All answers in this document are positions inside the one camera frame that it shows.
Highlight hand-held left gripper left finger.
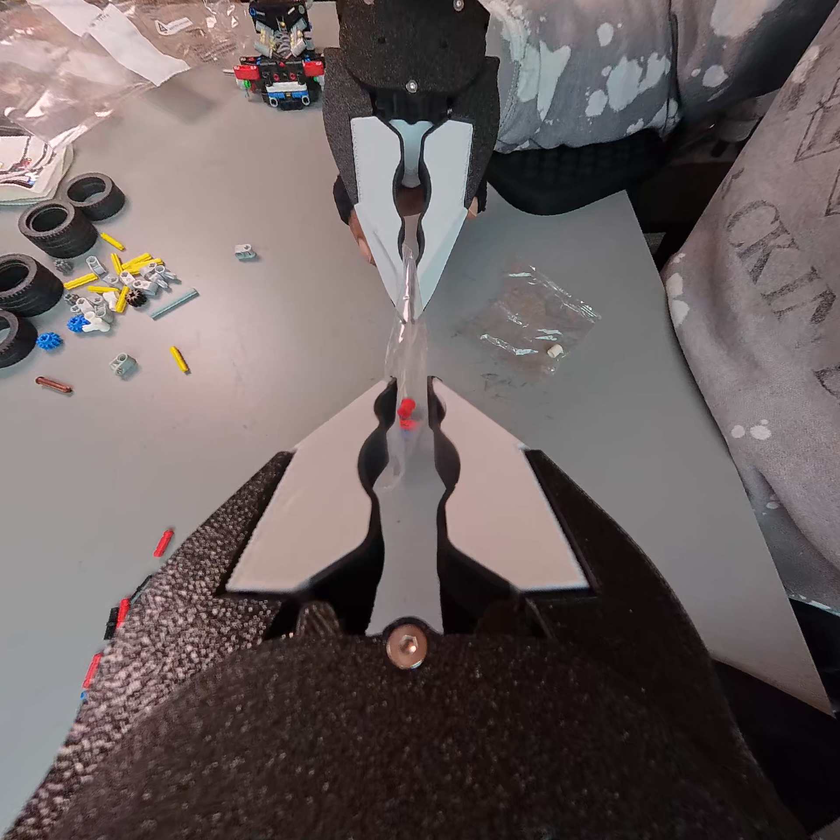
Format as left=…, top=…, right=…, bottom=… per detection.
left=225, top=376, right=398, bottom=597

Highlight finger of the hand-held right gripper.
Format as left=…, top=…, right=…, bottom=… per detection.
left=415, top=121, right=476, bottom=312
left=350, top=117, right=416, bottom=322

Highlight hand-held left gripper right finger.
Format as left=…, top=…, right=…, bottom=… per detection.
left=427, top=376, right=589, bottom=595

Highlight pile of small toy pins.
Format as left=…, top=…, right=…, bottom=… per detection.
left=79, top=528, right=177, bottom=704

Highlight small clear plastic bag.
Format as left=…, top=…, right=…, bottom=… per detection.
left=382, top=243, right=431, bottom=494

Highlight person's right forearm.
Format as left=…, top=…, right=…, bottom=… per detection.
left=484, top=0, right=762, bottom=156

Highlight grey desk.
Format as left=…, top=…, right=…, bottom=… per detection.
left=0, top=0, right=833, bottom=840

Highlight person's right hand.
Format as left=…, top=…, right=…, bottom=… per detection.
left=345, top=207, right=382, bottom=266

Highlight partly built toy car chassis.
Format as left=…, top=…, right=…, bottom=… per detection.
left=232, top=0, right=328, bottom=112

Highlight flat clear plastic bag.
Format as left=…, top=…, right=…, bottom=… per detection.
left=469, top=259, right=602, bottom=379

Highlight pale grey long toy axle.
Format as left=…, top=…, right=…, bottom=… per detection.
left=149, top=288, right=200, bottom=321

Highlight pile of yellow grey parts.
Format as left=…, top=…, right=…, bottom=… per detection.
left=55, top=232, right=182, bottom=336

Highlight white paper label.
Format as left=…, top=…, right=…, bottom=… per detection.
left=29, top=0, right=193, bottom=87

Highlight black toy tire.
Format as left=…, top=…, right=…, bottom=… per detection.
left=17, top=199, right=100, bottom=259
left=0, top=253, right=66, bottom=318
left=0, top=308, right=39, bottom=369
left=65, top=171, right=127, bottom=221

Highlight person's grey hoodie torso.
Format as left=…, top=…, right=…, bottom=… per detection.
left=659, top=0, right=840, bottom=602

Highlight crumpled large clear plastic bags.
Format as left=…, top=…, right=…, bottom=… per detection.
left=0, top=0, right=261, bottom=152

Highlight sticker sheet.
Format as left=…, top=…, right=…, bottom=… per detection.
left=0, top=121, right=75, bottom=206

